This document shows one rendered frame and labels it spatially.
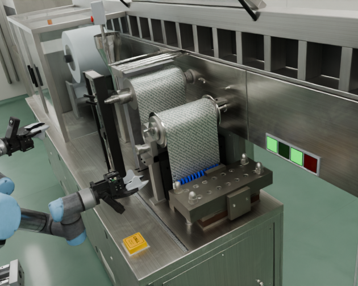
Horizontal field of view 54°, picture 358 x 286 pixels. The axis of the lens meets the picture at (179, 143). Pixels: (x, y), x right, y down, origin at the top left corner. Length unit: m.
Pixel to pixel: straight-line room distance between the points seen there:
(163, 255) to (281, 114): 0.65
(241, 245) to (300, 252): 1.17
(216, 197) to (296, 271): 1.26
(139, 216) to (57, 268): 1.38
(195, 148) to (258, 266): 0.58
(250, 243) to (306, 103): 0.63
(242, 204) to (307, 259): 1.23
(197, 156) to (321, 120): 0.54
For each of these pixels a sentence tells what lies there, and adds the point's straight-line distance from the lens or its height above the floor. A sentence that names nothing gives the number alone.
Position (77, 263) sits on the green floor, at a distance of 2.78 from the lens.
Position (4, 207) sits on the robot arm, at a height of 1.32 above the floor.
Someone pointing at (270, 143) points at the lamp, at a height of 1.18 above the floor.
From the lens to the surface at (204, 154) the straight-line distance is 1.49.
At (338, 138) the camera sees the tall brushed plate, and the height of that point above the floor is 1.31.
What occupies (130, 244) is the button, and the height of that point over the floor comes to 0.92.
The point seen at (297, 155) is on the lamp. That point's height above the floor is 1.19.
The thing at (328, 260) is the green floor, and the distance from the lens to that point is 2.60.
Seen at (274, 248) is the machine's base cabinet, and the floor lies 0.68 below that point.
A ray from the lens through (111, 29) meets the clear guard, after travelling 2.29.
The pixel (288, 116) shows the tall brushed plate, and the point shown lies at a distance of 1.26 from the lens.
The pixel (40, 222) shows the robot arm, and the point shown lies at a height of 1.07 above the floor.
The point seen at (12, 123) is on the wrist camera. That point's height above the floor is 1.30.
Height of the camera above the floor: 1.83
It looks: 27 degrees down
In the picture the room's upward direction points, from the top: 8 degrees counter-clockwise
